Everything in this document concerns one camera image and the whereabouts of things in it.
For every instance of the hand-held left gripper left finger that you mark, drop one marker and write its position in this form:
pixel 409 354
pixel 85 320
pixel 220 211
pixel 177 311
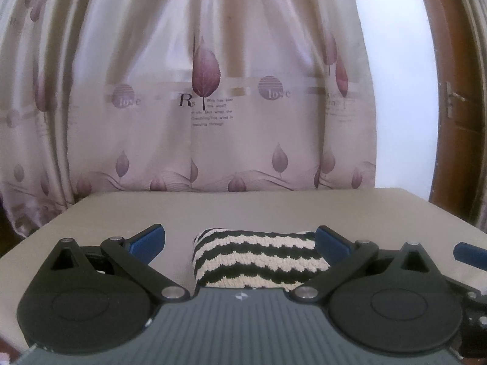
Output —
pixel 146 241

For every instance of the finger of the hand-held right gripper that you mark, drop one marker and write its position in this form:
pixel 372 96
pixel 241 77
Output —
pixel 471 253

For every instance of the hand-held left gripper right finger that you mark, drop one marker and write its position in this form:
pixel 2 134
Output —
pixel 333 244

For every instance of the black and white striped sweater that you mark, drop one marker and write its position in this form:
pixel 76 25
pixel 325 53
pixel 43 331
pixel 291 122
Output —
pixel 247 260

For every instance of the brown wooden door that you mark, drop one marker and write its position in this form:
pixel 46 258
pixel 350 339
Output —
pixel 464 152

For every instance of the beige leaf print curtain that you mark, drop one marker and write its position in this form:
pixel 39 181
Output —
pixel 190 121

